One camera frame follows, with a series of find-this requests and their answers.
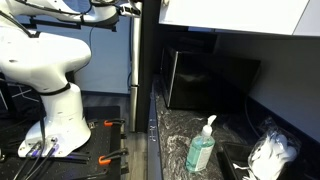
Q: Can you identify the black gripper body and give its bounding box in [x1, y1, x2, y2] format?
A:
[141, 0, 163, 17]

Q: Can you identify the tall black cabinet panel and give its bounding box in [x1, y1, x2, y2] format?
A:
[141, 0, 189, 133]

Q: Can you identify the silver vertical pole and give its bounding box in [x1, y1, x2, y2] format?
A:
[129, 14, 143, 133]

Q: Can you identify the black microwave oven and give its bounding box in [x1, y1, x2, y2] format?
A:
[159, 45, 262, 114]

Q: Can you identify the green hand soap pump bottle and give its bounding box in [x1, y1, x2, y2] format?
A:
[185, 114, 218, 173]

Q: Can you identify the black plastic tray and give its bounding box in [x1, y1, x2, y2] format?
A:
[216, 141, 301, 180]

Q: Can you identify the clear bag of white cutlery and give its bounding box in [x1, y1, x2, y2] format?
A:
[233, 116, 303, 180]

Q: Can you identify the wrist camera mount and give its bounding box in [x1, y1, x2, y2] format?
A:
[118, 1, 143, 18]

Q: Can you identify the thin black camera cable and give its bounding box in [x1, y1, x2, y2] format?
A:
[88, 26, 95, 43]

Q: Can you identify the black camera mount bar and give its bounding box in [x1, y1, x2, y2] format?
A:
[29, 16, 118, 33]

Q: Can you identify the silver cabinet pull handle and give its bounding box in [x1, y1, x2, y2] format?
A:
[149, 125, 158, 142]

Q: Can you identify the black cable along robot arm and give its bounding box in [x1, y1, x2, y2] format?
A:
[0, 0, 119, 38]

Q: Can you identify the orange handled black clamp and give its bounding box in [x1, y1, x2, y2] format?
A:
[103, 118, 127, 128]
[98, 148, 130, 166]

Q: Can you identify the black microwave power cord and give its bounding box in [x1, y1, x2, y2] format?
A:
[243, 95, 264, 138]

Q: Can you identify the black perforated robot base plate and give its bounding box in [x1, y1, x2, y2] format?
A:
[0, 105, 130, 180]

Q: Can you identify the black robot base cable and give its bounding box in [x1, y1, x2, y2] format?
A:
[24, 146, 59, 180]
[34, 96, 47, 149]
[13, 143, 44, 180]

